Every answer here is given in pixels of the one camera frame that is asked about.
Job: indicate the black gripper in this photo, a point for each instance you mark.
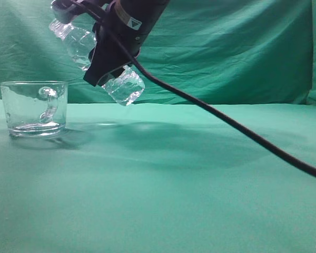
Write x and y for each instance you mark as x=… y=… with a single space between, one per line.
x=131 y=22

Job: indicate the clear plastic water bottle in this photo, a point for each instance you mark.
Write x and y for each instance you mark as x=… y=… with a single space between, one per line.
x=124 y=89

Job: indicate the clear glass mug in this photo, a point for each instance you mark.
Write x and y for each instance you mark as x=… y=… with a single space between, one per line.
x=35 y=108

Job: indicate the green cloth table cover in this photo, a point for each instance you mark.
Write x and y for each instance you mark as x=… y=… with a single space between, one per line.
x=150 y=178

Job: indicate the green cloth backdrop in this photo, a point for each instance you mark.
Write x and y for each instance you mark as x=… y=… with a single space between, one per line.
x=222 y=52

